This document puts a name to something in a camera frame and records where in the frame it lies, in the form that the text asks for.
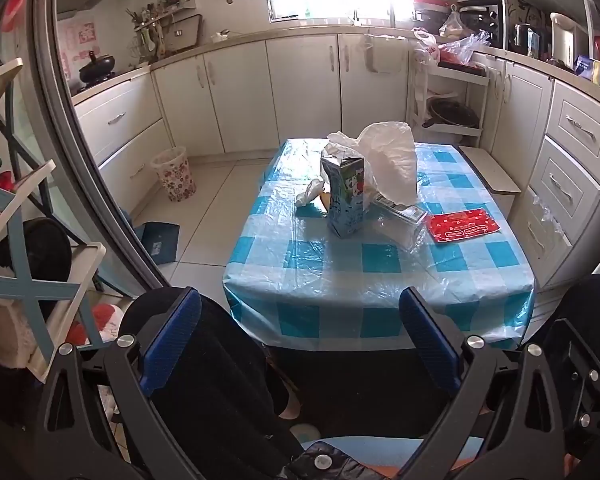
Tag blue dustpan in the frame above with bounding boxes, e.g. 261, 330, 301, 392
132, 221, 181, 264

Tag grey sliding door frame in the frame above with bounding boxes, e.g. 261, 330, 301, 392
32, 0, 173, 306

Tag black round hat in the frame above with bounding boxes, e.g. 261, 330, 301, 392
0, 217, 73, 281

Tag utensil holder with utensils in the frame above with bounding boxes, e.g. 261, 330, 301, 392
125, 7, 168, 63

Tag white electric kettle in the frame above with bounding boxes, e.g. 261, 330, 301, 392
549, 11, 588, 68

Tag small white printed box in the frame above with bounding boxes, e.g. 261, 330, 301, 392
371, 191, 428, 226

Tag clear bag with red contents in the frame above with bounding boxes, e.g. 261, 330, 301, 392
437, 30, 492, 66

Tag beige kitchen countertop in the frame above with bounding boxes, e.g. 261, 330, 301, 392
70, 25, 600, 106

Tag clear plastic bag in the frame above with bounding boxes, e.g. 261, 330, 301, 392
367, 191, 428, 253

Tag floral wastebasket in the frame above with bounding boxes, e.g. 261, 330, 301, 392
151, 146, 197, 202

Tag white red plastic bag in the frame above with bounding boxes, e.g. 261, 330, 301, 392
411, 27, 441, 68

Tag crumpled white plastic wrap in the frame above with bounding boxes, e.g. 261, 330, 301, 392
294, 179, 327, 208

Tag red hanging cloth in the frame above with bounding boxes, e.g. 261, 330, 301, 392
0, 0, 36, 26

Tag person's right leg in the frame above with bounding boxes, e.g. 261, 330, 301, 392
542, 275, 600, 341

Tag clear plastic scrap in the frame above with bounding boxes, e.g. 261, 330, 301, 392
530, 190, 566, 236

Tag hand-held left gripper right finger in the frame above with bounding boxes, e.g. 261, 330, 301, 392
399, 287, 568, 480

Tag white hanging door bin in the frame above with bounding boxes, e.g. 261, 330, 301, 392
364, 34, 405, 75

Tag blue checked plastic tablecloth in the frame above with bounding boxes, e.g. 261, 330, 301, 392
222, 137, 536, 353

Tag black frying pan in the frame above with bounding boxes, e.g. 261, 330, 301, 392
421, 98, 481, 129

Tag black wok with lid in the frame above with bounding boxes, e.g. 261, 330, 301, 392
78, 52, 117, 84

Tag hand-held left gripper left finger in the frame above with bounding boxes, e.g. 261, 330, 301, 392
32, 287, 203, 480

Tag dark framed tray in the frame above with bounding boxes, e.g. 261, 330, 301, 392
167, 14, 204, 51

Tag white shelf rack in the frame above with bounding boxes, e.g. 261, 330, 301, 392
407, 62, 491, 148

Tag black shiny jacket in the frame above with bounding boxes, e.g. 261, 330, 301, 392
285, 440, 381, 480

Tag white door cabinet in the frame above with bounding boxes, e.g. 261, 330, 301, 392
472, 52, 555, 196

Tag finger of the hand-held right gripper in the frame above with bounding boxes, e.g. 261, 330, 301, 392
547, 319, 600, 458

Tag white door cabinets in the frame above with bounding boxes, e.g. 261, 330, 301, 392
150, 32, 416, 156

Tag blue milk carton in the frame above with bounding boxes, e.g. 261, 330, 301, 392
320, 154, 367, 237

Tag black toaster oven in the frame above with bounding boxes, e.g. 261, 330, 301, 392
457, 2, 503, 46

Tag pink wall stickers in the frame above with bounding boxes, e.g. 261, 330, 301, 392
60, 20, 98, 78

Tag light blue orange cloth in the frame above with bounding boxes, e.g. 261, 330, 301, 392
300, 435, 486, 480

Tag white blue storage rack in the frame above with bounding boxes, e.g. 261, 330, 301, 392
0, 57, 106, 376

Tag white fluffy slipper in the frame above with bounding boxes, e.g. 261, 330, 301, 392
0, 265, 51, 366

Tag wall spice shelf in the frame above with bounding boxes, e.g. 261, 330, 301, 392
130, 0, 198, 26

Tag stack of pots and bowls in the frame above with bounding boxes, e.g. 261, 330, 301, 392
411, 0, 453, 36

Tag hanging clear food bag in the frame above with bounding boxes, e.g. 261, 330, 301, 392
439, 4, 465, 38

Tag red snack packet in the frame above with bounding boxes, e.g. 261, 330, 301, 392
425, 208, 502, 243

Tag white wooden stool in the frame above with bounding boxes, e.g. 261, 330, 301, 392
458, 146, 522, 221

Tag white three-drawer cabinet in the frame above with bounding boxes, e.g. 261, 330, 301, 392
512, 80, 600, 288

